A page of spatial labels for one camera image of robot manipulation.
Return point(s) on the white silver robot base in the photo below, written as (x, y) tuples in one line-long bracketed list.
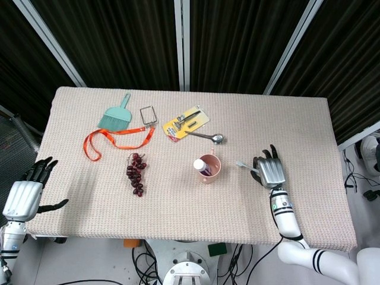
[(185, 267)]

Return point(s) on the black pleated curtain panel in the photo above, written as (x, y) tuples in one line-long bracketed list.
[(237, 44), (17, 59), (118, 44), (347, 59)]

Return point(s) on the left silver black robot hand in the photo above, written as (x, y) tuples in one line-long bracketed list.
[(23, 199)]

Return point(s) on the beige waffle table cloth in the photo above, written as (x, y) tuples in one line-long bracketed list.
[(166, 213)]

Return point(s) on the white partition frame rail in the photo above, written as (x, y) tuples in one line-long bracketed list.
[(359, 135)]

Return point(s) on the white machine housing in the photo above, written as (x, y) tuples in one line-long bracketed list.
[(369, 154)]

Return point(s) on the grey white toothbrush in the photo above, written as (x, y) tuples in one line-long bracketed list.
[(245, 166)]

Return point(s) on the metal rectangular badge frame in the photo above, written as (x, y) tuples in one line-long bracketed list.
[(141, 117)]

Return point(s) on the teal plastic hand brush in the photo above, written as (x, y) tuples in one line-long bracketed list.
[(115, 118)]

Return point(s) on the purple white toothpaste tube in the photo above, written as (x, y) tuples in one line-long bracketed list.
[(199, 164)]

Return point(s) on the dark red grape bunch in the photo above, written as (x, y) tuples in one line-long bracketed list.
[(135, 175)]

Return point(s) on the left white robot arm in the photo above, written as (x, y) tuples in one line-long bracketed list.
[(13, 237)]

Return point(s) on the green box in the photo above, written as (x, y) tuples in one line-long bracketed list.
[(217, 250)]

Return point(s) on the metal spoon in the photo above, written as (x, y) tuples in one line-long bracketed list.
[(219, 139)]

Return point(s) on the pink ribbed plastic cup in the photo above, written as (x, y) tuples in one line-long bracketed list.
[(215, 175)]

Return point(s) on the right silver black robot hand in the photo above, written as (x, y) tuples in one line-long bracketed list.
[(271, 172)]

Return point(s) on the white partition frame post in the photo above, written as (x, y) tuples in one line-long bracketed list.
[(50, 41), (292, 44), (181, 44)]

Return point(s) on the orange box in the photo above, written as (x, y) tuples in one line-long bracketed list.
[(131, 243)]

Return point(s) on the yellow carded razor package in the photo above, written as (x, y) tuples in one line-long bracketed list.
[(178, 130)]

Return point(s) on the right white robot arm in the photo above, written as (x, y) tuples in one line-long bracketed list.
[(286, 219)]

